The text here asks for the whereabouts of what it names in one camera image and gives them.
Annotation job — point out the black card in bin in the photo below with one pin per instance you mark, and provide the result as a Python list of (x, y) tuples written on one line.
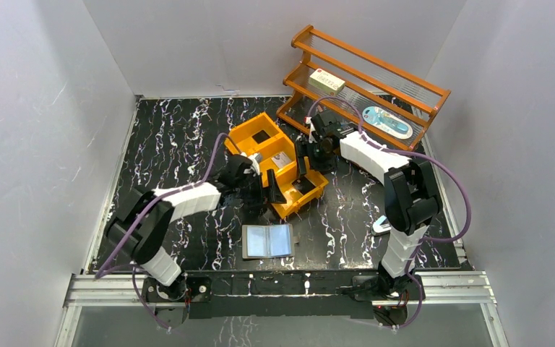
[(303, 185)]

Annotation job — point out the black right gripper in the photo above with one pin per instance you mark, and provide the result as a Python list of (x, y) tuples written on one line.
[(303, 150)]

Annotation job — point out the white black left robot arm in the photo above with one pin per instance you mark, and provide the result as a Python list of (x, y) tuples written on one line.
[(138, 227)]

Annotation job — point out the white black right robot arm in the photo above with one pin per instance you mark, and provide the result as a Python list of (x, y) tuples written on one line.
[(411, 197)]

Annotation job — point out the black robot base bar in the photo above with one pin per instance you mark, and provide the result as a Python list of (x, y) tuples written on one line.
[(290, 293)]

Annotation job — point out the yellow plastic triple bin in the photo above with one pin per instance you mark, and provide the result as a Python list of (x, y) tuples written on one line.
[(279, 142)]

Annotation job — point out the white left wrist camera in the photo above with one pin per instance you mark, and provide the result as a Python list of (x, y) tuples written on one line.
[(255, 159)]

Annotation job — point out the silver card in bin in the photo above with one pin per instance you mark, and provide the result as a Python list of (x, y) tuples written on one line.
[(281, 160)]

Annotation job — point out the blue razor blister pack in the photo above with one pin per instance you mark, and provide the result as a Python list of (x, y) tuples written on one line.
[(385, 121)]

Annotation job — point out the small white blue clip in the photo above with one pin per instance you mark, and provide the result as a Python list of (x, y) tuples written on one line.
[(380, 226)]

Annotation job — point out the grey card holder wallet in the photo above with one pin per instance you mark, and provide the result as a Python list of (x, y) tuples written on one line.
[(267, 242)]

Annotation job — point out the black credit card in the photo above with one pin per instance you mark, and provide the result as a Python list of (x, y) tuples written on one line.
[(260, 137)]

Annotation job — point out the orange wooden shelf rack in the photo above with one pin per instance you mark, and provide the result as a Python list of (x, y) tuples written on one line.
[(369, 81)]

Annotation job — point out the white box with red label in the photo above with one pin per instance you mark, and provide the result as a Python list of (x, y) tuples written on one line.
[(326, 82)]

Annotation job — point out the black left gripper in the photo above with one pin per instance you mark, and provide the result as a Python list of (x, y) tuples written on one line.
[(262, 187)]

